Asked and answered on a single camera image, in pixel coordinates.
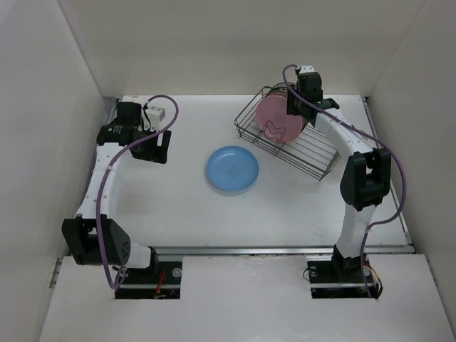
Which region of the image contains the pink plastic plate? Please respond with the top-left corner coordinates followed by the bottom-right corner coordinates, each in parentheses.
top-left (256, 95), bottom-right (304, 143)

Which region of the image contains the blue plastic plate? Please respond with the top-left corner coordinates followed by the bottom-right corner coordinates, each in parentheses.
top-left (205, 145), bottom-right (259, 195)

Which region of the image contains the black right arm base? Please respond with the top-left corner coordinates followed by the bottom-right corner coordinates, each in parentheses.
top-left (303, 259), bottom-right (383, 299)

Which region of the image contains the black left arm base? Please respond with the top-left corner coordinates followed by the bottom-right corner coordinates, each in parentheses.
top-left (115, 260), bottom-right (182, 300)

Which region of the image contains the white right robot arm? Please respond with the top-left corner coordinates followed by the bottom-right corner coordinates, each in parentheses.
top-left (286, 65), bottom-right (392, 281)

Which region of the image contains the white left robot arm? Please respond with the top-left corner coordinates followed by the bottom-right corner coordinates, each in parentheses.
top-left (62, 102), bottom-right (171, 283)

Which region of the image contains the large patterned rear plate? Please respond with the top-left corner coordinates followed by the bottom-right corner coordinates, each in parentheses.
top-left (269, 82), bottom-right (294, 93)

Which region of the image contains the patterned white plate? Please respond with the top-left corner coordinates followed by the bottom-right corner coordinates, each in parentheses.
top-left (266, 88), bottom-right (288, 99)

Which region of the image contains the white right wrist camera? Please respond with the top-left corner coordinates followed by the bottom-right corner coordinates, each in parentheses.
top-left (299, 65), bottom-right (316, 75)

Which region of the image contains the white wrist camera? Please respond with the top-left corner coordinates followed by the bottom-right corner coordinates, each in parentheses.
top-left (143, 106), bottom-right (165, 130)
top-left (299, 65), bottom-right (316, 75)

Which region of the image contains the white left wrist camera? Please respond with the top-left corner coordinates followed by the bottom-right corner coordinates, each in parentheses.
top-left (143, 106), bottom-right (165, 130)

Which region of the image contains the dark wire dish rack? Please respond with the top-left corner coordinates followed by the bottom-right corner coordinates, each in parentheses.
top-left (234, 83), bottom-right (340, 181)

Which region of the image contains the aluminium front rail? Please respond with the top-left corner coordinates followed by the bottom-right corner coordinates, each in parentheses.
top-left (156, 244), bottom-right (415, 256)

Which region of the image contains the aluminium side rail left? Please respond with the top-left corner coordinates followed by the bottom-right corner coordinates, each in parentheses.
top-left (48, 258), bottom-right (63, 289)

